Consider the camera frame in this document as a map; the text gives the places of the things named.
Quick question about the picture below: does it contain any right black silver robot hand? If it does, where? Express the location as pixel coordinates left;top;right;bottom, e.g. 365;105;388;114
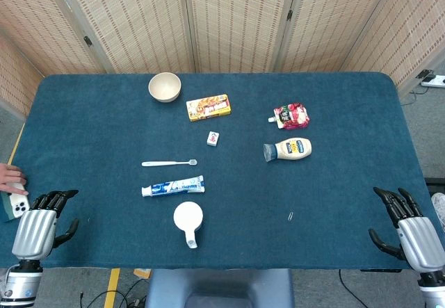
367;186;445;275

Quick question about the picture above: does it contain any person's bare hand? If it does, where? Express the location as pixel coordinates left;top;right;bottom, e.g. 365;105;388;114
0;163;29;197

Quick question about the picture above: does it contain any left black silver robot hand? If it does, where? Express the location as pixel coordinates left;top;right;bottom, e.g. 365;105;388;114
11;188;81;262

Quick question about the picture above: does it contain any white smartphone green case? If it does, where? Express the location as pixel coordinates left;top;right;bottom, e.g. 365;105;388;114
0;181;29;222

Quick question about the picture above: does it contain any white toothbrush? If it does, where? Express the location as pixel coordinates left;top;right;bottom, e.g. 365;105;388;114
141;159;198;168

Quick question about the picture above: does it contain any blue white toothpaste tube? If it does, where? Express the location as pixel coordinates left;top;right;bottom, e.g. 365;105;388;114
141;175;205;197

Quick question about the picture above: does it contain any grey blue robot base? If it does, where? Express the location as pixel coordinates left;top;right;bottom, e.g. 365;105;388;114
144;268;296;308

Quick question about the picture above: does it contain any blue table cloth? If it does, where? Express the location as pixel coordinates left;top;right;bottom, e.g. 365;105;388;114
0;72;430;270

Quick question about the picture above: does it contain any mayonnaise squeeze bottle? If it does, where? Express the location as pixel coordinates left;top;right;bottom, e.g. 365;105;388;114
263;138;312;163

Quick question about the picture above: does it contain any white power strip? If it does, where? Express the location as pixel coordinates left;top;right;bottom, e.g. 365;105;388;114
421;74;445;88

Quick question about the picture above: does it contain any red spout pouch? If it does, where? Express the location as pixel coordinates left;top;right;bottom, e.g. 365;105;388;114
268;102;311;129

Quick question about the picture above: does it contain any beige bowl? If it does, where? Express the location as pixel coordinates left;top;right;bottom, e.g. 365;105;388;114
148;72;182;104

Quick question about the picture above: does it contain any yellow curry box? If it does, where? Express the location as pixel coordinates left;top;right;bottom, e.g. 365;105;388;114
186;94;233;122

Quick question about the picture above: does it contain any woven folding screen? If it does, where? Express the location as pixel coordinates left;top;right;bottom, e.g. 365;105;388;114
0;0;445;117

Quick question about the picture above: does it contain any black floor cable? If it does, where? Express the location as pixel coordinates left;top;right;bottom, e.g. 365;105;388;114
339;269;423;297
79;279;150;308

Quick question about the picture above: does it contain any white cup with handle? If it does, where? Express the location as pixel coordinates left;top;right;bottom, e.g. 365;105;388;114
173;201;204;250

